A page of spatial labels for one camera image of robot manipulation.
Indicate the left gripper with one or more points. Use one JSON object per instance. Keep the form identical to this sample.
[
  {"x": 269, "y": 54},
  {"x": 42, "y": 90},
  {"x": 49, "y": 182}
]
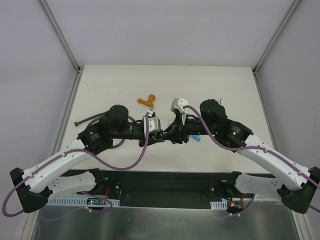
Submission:
[{"x": 146, "y": 139}]

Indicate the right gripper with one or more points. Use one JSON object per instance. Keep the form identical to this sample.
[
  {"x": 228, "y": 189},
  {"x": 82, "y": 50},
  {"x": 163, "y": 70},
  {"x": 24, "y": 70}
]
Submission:
[{"x": 180, "y": 132}]

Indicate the blue plastic faucet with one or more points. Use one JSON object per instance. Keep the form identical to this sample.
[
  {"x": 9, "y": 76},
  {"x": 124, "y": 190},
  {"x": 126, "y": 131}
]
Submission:
[{"x": 196, "y": 138}]

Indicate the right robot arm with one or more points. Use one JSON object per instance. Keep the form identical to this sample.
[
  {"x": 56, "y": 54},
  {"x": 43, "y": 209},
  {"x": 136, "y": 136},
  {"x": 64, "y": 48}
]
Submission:
[{"x": 293, "y": 184}]

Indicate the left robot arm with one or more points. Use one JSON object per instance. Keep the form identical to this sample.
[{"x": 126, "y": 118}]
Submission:
[{"x": 37, "y": 185}]

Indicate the orange plastic faucet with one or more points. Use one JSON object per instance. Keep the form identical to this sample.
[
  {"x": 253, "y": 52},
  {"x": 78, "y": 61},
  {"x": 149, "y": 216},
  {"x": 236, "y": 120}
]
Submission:
[{"x": 149, "y": 102}]

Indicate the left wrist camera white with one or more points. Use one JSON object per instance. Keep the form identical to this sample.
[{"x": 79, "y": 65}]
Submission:
[{"x": 151, "y": 123}]

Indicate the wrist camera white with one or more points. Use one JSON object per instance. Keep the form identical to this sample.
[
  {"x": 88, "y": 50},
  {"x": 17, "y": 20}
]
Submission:
[
  {"x": 179, "y": 104},
  {"x": 151, "y": 123}
]

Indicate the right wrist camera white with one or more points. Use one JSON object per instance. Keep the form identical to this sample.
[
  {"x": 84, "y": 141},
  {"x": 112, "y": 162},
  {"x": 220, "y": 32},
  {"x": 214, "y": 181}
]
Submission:
[{"x": 179, "y": 104}]

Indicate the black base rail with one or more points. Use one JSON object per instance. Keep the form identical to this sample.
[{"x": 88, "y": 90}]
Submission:
[{"x": 179, "y": 190}]

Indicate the right aluminium frame post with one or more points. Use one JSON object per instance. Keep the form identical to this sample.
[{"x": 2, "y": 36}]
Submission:
[{"x": 277, "y": 34}]

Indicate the aluminium frame post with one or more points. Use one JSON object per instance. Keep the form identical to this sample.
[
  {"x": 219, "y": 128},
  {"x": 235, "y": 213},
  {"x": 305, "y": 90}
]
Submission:
[
  {"x": 277, "y": 34},
  {"x": 59, "y": 34}
]

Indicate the left aluminium frame post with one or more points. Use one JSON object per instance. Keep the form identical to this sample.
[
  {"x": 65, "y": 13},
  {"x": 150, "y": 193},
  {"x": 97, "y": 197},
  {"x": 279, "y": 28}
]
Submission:
[{"x": 59, "y": 34}]

